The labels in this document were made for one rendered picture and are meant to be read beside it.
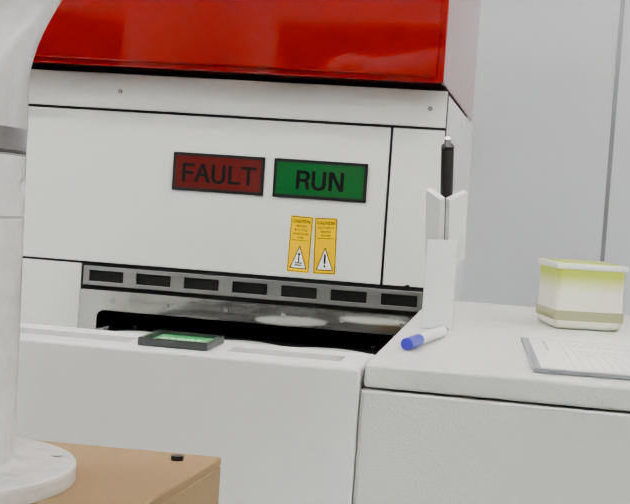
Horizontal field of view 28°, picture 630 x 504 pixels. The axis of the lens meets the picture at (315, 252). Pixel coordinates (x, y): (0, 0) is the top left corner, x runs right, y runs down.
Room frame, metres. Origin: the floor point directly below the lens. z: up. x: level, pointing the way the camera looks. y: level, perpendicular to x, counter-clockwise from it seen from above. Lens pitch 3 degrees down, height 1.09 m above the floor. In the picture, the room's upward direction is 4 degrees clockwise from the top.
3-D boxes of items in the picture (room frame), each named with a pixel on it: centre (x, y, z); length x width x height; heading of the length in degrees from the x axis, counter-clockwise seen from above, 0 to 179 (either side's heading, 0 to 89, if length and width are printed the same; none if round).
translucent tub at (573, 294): (1.30, -0.28, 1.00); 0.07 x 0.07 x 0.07; 5
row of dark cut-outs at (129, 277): (1.57, 0.08, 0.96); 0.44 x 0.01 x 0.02; 80
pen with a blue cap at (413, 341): (1.08, -0.10, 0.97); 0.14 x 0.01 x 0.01; 161
